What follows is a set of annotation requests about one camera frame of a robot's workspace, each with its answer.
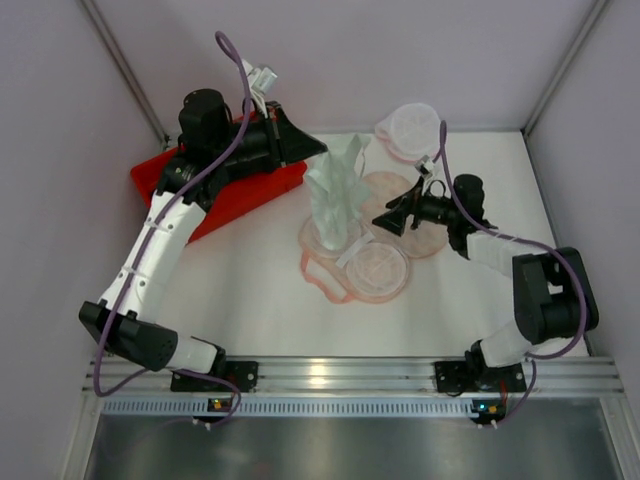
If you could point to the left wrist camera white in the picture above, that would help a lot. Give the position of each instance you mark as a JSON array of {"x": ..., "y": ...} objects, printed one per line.
[{"x": 261, "y": 79}]

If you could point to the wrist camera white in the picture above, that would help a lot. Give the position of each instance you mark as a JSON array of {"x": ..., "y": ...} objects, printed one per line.
[
  {"x": 427, "y": 168},
  {"x": 261, "y": 79}
]

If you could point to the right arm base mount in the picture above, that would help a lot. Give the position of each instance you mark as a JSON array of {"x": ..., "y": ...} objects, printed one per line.
[{"x": 455, "y": 377}]

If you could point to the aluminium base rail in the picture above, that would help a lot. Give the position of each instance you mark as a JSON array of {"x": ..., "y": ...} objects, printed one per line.
[{"x": 564, "y": 377}]

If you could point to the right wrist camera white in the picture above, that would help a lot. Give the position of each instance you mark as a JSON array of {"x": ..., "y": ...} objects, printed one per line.
[{"x": 427, "y": 168}]

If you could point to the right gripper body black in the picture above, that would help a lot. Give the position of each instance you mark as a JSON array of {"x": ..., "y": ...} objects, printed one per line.
[{"x": 412, "y": 203}]

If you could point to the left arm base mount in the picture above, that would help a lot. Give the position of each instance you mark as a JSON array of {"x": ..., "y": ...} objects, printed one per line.
[{"x": 241, "y": 373}]

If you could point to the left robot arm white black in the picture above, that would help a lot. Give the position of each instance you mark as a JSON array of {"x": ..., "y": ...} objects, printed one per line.
[{"x": 213, "y": 153}]

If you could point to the floral pink laundry bag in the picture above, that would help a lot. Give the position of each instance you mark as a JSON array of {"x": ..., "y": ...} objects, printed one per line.
[{"x": 374, "y": 265}]

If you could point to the red plastic bin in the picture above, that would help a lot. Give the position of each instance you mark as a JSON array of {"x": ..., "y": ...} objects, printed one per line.
[{"x": 234, "y": 201}]

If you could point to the slotted cable duct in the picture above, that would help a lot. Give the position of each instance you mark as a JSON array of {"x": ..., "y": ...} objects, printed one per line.
[{"x": 313, "y": 407}]

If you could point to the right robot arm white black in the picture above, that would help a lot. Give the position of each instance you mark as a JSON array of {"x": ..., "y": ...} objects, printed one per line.
[{"x": 551, "y": 291}]

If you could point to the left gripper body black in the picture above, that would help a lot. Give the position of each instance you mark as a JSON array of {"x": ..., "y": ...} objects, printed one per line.
[{"x": 274, "y": 140}]

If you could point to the pale green bra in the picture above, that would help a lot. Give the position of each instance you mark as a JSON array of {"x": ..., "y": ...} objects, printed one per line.
[{"x": 337, "y": 188}]

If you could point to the white mesh laundry bag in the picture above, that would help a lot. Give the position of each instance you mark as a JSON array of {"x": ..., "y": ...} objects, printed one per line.
[{"x": 410, "y": 132}]

